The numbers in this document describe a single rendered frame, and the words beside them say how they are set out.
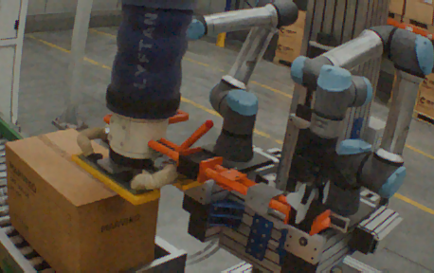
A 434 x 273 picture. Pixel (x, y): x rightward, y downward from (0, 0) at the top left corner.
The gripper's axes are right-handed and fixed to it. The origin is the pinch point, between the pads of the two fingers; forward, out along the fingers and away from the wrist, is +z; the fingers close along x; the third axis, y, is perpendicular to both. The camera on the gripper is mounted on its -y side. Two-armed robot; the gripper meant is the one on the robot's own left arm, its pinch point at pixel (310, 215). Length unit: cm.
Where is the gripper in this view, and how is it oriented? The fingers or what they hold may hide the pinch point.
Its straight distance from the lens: 118.9
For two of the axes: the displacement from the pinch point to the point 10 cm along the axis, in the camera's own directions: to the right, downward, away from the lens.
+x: -6.5, 1.5, -7.4
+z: -1.6, 9.3, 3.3
